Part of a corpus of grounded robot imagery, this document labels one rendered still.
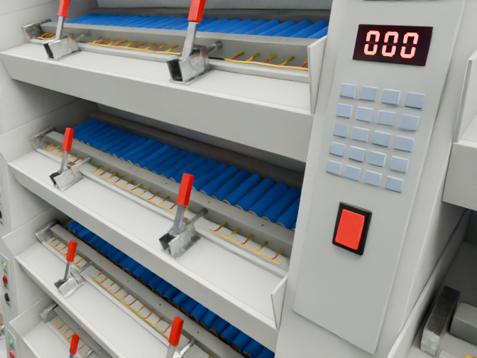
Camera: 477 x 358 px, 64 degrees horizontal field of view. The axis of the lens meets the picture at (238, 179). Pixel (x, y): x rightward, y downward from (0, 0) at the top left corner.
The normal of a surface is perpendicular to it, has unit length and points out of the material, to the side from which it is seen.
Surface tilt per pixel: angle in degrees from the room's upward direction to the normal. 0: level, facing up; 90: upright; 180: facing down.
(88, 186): 23
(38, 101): 90
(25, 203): 90
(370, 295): 90
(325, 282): 90
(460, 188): 113
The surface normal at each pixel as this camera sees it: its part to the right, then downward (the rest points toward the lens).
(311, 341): -0.64, 0.17
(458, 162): -0.63, 0.52
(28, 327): 0.76, 0.27
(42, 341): -0.15, -0.81
